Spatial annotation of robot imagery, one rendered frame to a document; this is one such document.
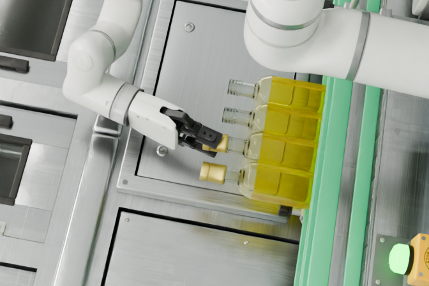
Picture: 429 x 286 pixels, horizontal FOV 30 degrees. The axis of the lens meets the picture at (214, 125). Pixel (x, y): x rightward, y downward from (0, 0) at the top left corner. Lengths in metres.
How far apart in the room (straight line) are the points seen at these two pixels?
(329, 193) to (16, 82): 0.72
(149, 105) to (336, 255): 0.42
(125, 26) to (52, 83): 0.27
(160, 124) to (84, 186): 0.24
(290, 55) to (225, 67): 0.60
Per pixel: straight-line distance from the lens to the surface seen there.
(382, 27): 1.07
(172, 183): 1.55
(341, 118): 1.35
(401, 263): 1.22
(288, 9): 0.98
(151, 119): 1.42
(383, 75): 1.07
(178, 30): 1.69
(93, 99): 1.46
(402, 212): 1.30
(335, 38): 1.06
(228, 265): 1.56
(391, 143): 1.33
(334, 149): 1.33
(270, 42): 1.04
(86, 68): 1.42
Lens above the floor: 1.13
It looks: 1 degrees up
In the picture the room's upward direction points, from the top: 79 degrees counter-clockwise
